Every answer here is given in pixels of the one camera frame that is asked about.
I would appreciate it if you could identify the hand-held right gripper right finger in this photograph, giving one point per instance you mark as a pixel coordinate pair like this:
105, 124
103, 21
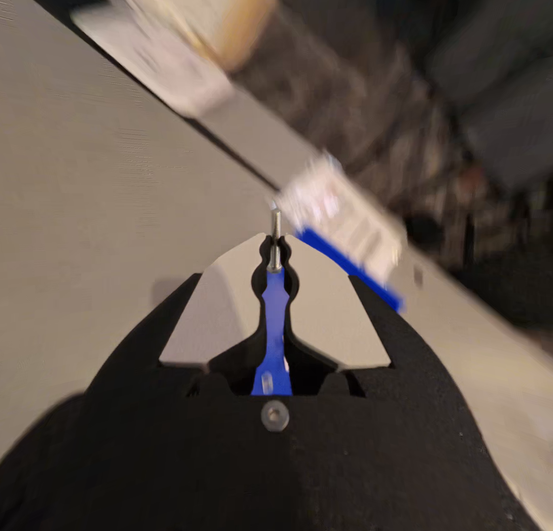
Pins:
337, 319

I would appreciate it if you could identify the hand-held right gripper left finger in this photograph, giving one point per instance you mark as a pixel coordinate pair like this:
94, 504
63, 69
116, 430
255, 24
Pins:
203, 315

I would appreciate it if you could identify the blue plastic bin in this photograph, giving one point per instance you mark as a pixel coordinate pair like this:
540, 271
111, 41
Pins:
345, 259

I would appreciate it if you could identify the small thin steel bolt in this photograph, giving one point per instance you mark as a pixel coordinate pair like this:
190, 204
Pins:
275, 237

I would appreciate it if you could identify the printed white paper sheet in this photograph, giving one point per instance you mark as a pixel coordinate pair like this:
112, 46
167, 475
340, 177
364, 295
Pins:
345, 211

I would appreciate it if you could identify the blurred white paper sheet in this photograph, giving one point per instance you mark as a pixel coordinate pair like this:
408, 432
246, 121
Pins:
151, 56

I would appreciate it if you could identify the blurred tan object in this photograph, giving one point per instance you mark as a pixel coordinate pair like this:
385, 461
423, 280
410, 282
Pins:
216, 8

